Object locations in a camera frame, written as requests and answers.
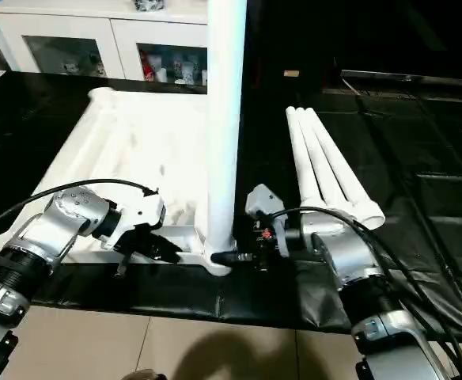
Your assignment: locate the white plastic table leg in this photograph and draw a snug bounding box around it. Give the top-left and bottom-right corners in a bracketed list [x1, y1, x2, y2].
[294, 108, 358, 216]
[285, 108, 331, 208]
[304, 108, 386, 230]
[203, 0, 248, 264]

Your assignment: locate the white compartment tray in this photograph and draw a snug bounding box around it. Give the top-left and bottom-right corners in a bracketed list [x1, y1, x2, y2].
[37, 87, 233, 276]

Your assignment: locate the black work mat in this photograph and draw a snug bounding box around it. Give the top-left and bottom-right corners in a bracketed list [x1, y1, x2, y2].
[0, 67, 462, 341]

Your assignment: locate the small red bottle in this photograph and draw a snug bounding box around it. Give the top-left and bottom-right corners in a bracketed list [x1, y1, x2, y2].
[140, 51, 154, 82]

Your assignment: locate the white glass-door cabinet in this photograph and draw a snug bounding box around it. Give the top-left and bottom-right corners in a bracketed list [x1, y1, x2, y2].
[0, 0, 210, 84]

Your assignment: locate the long black bar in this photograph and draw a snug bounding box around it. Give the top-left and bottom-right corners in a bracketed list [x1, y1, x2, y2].
[340, 70, 462, 86]

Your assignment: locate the silver crumpled object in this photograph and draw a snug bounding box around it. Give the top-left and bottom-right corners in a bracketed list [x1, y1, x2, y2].
[134, 0, 166, 12]

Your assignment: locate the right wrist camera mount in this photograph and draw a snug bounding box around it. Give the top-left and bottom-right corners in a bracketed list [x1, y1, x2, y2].
[244, 184, 287, 222]

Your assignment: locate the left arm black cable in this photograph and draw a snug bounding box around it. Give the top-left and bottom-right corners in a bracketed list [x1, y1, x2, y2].
[0, 180, 159, 238]

